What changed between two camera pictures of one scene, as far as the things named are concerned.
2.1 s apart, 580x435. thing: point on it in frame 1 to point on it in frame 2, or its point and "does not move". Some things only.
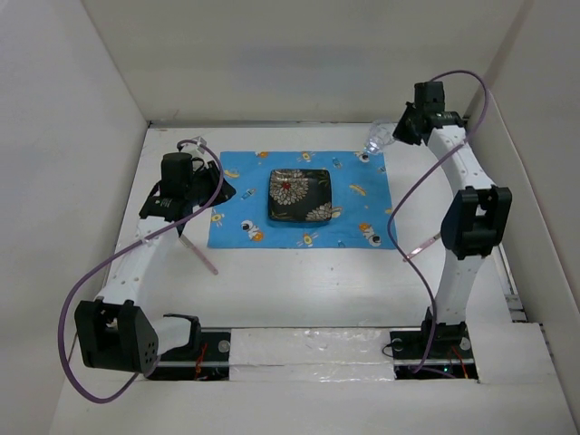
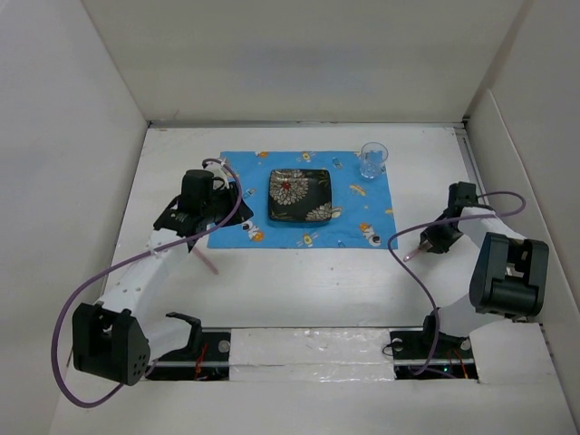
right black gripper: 401,133 to 440,245
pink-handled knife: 209,263 does not move
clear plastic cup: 380,136 to 373,157
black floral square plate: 300,195 does not move
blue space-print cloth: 304,199 does not move
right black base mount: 434,352 does not move
